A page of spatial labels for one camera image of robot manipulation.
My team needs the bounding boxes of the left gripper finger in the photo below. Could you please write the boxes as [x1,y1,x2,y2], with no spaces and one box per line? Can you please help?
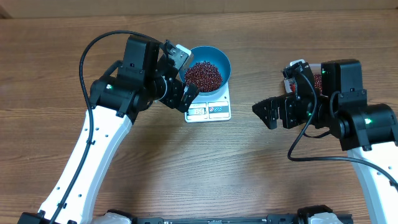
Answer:
[177,83,200,113]
[163,40,178,61]

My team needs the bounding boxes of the red beans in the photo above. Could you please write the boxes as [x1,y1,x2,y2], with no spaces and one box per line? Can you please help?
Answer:
[184,61,323,94]

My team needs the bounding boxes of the blue metal bowl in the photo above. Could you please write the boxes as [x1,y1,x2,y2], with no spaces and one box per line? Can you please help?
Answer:
[179,46,232,95]

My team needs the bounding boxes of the red scoop blue handle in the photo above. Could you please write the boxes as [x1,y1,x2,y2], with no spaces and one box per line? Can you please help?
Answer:
[290,83,295,92]

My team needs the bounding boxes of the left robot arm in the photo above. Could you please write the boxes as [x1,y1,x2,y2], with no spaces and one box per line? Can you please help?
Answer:
[18,31,198,223]

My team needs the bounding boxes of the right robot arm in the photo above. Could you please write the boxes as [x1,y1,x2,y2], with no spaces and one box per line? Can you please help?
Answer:
[252,59,397,223]

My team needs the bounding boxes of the white kitchen scale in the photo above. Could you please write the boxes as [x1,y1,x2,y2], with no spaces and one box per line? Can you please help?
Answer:
[184,83,232,123]

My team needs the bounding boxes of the clear plastic container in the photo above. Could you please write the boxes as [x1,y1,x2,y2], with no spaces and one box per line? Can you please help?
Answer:
[284,63,322,93]

